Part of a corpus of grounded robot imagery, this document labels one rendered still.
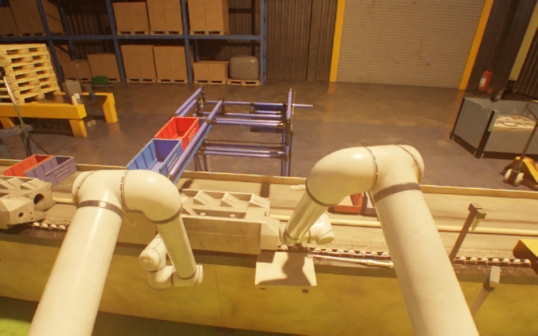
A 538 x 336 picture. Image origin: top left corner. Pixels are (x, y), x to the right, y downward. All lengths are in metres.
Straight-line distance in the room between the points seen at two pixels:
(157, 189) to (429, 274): 0.69
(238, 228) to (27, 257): 1.47
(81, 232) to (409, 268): 0.76
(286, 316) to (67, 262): 1.43
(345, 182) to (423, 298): 0.29
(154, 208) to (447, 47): 12.46
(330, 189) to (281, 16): 10.90
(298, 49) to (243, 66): 2.50
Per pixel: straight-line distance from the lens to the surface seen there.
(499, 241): 2.24
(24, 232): 2.23
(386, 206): 0.69
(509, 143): 5.98
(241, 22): 11.64
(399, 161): 0.72
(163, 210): 0.83
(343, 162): 0.66
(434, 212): 2.26
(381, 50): 11.86
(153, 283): 1.32
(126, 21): 11.57
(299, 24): 11.46
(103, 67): 12.33
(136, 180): 0.81
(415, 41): 12.25
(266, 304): 1.84
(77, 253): 0.76
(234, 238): 1.47
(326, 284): 1.67
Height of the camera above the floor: 1.89
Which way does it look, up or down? 28 degrees down
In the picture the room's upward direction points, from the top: 1 degrees clockwise
